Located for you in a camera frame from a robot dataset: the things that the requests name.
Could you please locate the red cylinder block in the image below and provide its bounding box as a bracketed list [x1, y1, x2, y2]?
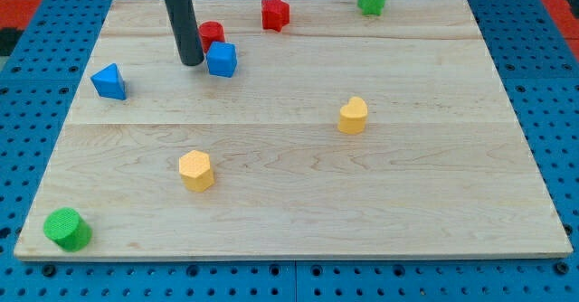
[198, 21, 225, 53]

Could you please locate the yellow hexagon block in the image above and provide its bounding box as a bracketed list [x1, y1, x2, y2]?
[178, 150, 214, 193]

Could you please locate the light wooden board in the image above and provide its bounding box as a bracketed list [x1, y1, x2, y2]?
[14, 0, 573, 261]

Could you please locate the blue cube block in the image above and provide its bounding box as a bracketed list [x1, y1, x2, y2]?
[206, 42, 237, 78]

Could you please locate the green cylinder block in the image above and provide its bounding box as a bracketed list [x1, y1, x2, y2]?
[43, 207, 92, 252]

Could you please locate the yellow heart block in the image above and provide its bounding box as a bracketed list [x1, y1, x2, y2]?
[337, 97, 368, 135]

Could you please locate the red star block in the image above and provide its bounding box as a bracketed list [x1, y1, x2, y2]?
[261, 0, 290, 32]

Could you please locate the blue triangle block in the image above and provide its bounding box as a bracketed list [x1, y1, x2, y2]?
[90, 63, 127, 100]

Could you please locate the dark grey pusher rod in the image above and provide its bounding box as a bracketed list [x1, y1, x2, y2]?
[165, 0, 204, 66]

